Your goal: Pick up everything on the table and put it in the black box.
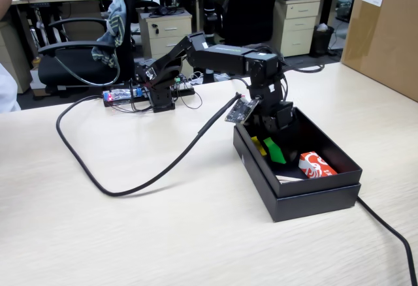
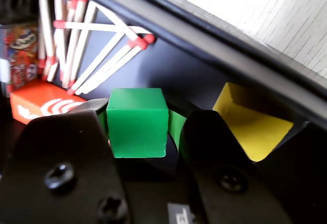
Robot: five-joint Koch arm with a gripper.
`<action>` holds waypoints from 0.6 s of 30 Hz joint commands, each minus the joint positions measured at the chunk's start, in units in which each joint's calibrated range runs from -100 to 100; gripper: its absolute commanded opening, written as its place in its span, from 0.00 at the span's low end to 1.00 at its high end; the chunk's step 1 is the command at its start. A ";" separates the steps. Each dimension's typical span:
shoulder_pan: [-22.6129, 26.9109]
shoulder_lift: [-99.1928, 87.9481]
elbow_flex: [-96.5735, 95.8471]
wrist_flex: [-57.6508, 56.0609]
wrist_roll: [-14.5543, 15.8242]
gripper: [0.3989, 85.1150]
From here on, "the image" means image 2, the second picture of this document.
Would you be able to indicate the green wooden cube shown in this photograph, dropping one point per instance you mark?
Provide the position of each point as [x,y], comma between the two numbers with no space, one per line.
[138,124]

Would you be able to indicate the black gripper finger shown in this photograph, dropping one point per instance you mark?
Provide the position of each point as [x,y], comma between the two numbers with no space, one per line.
[58,144]
[217,157]

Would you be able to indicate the yellow wooden cube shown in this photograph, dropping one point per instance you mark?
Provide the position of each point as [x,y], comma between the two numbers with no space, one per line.
[255,132]

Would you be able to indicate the orange white matchbox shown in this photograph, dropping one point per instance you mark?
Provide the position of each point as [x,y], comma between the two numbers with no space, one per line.
[33,98]

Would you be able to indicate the black curved object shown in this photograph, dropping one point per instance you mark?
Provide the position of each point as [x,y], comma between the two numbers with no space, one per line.
[15,1]

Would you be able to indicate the red tipped wooden match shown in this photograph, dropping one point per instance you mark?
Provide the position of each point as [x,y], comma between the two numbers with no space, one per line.
[89,17]
[102,27]
[110,17]
[97,60]
[121,63]
[72,11]
[112,63]
[79,11]
[149,38]
[45,17]
[59,4]

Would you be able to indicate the colourful printed small box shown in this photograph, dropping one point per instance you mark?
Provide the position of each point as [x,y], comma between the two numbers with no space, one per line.
[20,52]

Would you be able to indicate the black cardboard box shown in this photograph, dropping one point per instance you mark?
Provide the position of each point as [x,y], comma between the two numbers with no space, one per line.
[178,68]

